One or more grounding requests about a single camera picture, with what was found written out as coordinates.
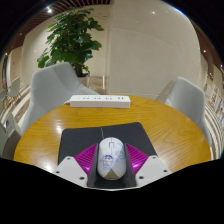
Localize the group of white chairs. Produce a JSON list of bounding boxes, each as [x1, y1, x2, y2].
[[0, 77, 22, 103]]

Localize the green potted plant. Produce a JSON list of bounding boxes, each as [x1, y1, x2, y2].
[[36, 8, 105, 88]]

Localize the grey shell chair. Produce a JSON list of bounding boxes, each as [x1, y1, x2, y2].
[[20, 61, 99, 136], [155, 76, 213, 148]]

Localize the grey-green armchair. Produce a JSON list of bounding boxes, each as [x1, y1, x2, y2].
[[0, 113, 23, 160]]

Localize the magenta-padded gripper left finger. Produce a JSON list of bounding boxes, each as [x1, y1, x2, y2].
[[53, 143, 100, 188]]

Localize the white power strip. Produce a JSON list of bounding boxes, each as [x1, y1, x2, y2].
[[69, 94, 132, 109]]

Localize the row of wall posters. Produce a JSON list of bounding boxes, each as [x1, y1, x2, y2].
[[203, 83, 224, 126]]

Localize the white cartoon-print computer mouse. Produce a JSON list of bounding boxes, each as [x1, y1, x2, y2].
[[96, 137, 128, 181]]

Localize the black mouse pad green lines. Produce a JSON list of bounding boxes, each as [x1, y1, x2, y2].
[[57, 121, 158, 190]]

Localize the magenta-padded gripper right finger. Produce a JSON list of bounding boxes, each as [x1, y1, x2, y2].
[[124, 143, 173, 188]]

